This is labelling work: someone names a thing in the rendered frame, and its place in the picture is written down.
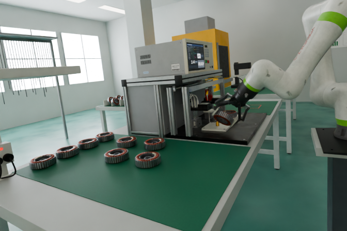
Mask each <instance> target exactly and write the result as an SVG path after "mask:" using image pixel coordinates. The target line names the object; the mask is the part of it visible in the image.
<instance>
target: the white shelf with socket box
mask: <svg viewBox="0 0 347 231"><path fill-rule="evenodd" d="M80 73H81V67H80V66H79V65H76V66H61V67H33V68H5V69H0V81H7V80H20V79H33V78H45V77H53V76H62V75H71V74H80ZM13 162H14V155H13V152H12V147H11V143H10V142H7V141H5V142H2V140H1V135H0V181H1V180H3V179H6V178H9V177H12V176H14V175H15V174H16V172H17V170H16V168H15V165H14V163H13ZM9 163H12V165H13V167H14V174H13V175H12V172H11V171H8V169H7V164H9Z"/></svg>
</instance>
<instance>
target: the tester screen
mask: <svg viewBox="0 0 347 231"><path fill-rule="evenodd" d="M197 54H203V45H195V44H187V55H188V67H189V65H197V66H198V60H204V58H198V57H197ZM191 60H195V64H191ZM193 69H203V68H198V67H197V68H189V70H193Z"/></svg>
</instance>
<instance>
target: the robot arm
mask: <svg viewBox="0 0 347 231"><path fill-rule="evenodd" d="M302 22H303V26H304V30H305V34H306V41H305V43H304V45H303V46H302V48H301V50H300V51H299V53H298V54H297V56H296V57H295V58H294V60H293V61H292V63H291V64H290V65H289V67H288V69H287V70H286V71H283V70H282V69H281V68H279V67H278V66H277V65H275V64H274V63H272V62H271V61H269V60H265V59H262V60H259V61H257V62H255V63H254V64H253V65H252V67H251V69H250V71H249V73H248V74H247V76H246V77H245V78H244V80H243V81H242V82H241V83H240V85H239V86H238V90H237V91H236V93H235V94H234V95H230V94H229V92H227V94H226V95H224V96H223V97H221V98H219V99H217V100H216V101H215V103H214V104H215V105H216V106H215V107H214V112H213V113H212V116H213V115H214V114H215V113H216V112H217V111H218V109H219V107H220V106H225V105H228V104H229V105H230V104H232V105H233V106H235V107H236V108H237V107H238V116H237V117H236V118H235V119H234V121H233V123H232V125H231V126H230V127H232V126H233V125H234V123H238V122H239V121H241V120H242V121H244V120H245V117H246V114H247V111H248V110H249V109H250V105H247V104H246V103H247V102H248V101H249V100H251V99H253V98H254V97H255V96H256V95H257V94H258V92H259V91H260V90H261V89H262V88H263V87H266V88H268V89H270V90H271V91H273V92H274V93H275V94H277V95H278V96H279V97H280V98H283V99H285V100H292V99H294V98H296V97H298V96H299V95H300V94H301V92H302V90H303V88H304V86H305V84H306V82H307V80H308V78H309V77H310V93H309V96H310V99H311V101H312V102H313V103H314V104H316V105H318V106H321V107H327V108H334V109H335V119H336V121H337V127H336V130H335V131H334V136H335V137H336V138H339V139H343V140H347V82H336V79H335V74H334V68H333V62H332V53H331V46H332V45H333V44H334V43H335V42H336V40H337V39H338V38H339V37H340V36H341V35H342V33H343V31H344V30H345V29H346V27H347V0H324V1H322V2H320V3H317V4H315V5H312V6H310V7H309V8H307V9H306V11H305V12H304V14H303V17H302ZM229 97H230V98H231V99H229V100H227V101H224V102H222V101H223V100H225V99H226V98H229ZM244 106H245V112H244V115H243V117H241V107H244Z"/></svg>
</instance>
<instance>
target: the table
mask: <svg viewBox="0 0 347 231"><path fill-rule="evenodd" d="M214 88H216V86H213V92H214ZM118 99H120V100H123V102H124V99H123V96H120V95H118V96H116V97H109V98H108V99H107V101H108V103H109V104H110V105H107V106H104V105H101V106H97V107H95V108H96V110H99V111H100V117H101V123H102V130H103V133H104V132H108V130H107V122H106V115H105V110H107V111H125V107H124V105H123V106H120V103H119V100H118ZM111 101H112V103H113V104H114V106H112V104H111Z"/></svg>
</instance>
